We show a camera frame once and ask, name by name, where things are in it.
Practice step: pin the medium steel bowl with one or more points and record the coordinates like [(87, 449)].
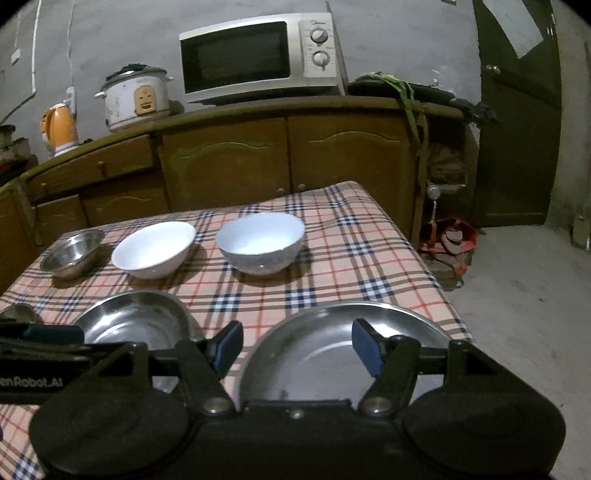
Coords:
[(155, 318)]

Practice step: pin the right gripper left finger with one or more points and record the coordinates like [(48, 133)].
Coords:
[(203, 365)]

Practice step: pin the white rice cooker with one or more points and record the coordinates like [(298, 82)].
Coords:
[(135, 94)]

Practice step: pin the large steel basin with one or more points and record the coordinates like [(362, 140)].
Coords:
[(309, 355)]

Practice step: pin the white microwave oven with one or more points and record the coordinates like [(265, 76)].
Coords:
[(262, 56)]

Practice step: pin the orange electric kettle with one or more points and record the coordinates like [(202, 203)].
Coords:
[(58, 130)]

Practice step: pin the dark wooden door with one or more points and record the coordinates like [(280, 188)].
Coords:
[(521, 83)]

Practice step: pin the small steel bowl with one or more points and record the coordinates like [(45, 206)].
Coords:
[(74, 256)]

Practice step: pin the white deep bowl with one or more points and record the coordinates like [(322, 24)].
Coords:
[(261, 244)]

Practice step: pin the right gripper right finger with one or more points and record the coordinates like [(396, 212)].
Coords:
[(393, 363)]

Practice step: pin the red stool with items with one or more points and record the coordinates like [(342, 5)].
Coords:
[(447, 245)]

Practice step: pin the white shallow bowl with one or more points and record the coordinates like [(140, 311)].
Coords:
[(155, 251)]

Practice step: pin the brown wooden cabinet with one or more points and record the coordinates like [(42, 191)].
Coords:
[(227, 156)]

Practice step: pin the plaid tablecloth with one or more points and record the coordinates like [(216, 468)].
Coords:
[(352, 251)]

